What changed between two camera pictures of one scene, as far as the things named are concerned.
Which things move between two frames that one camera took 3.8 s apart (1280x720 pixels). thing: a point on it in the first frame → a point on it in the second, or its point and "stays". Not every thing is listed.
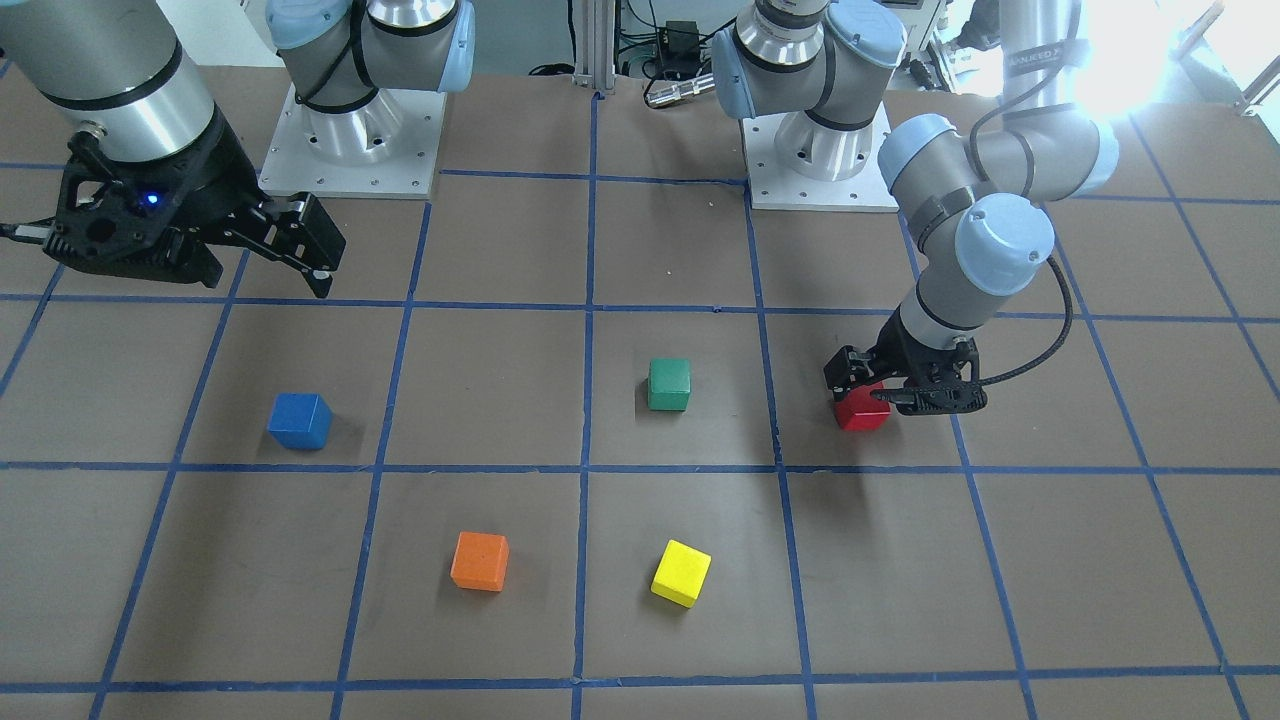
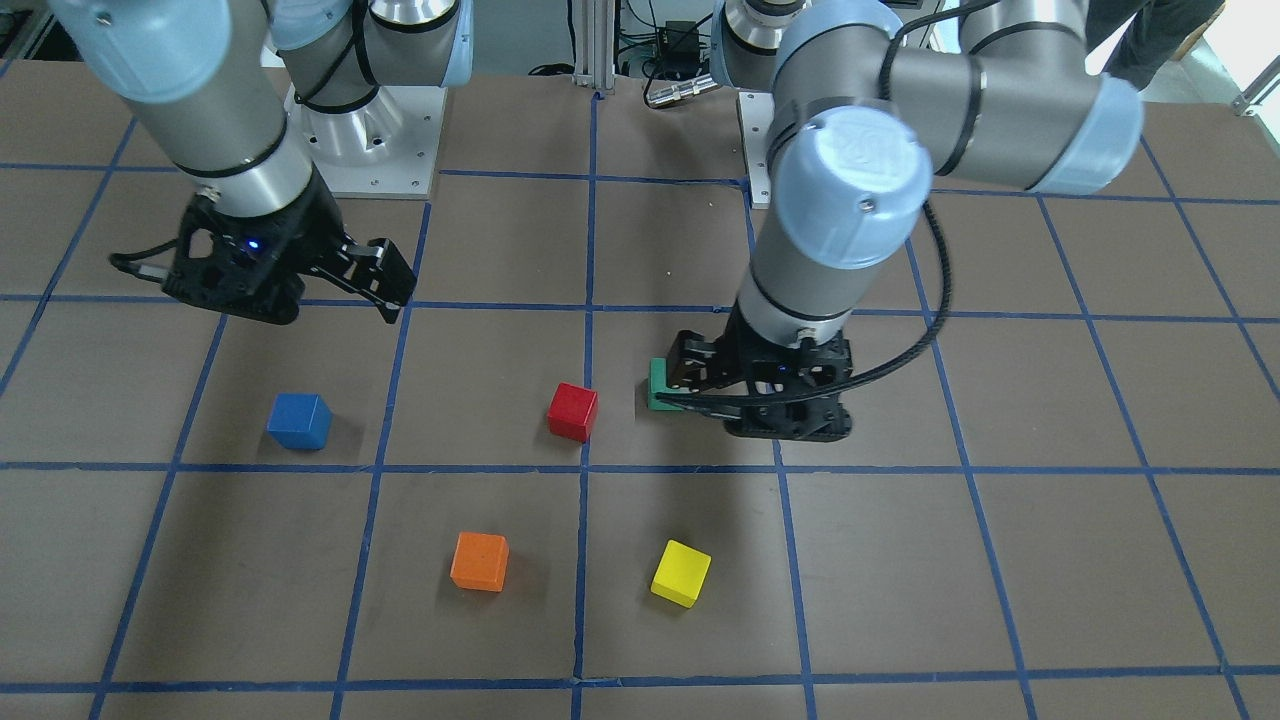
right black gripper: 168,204 → 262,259
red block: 858,410 → 572,412
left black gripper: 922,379 → 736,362
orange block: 480,561 stays
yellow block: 681,573 stays
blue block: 300,420 stays
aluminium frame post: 595,44 stays
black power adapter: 680,49 stays
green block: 669,384 stays
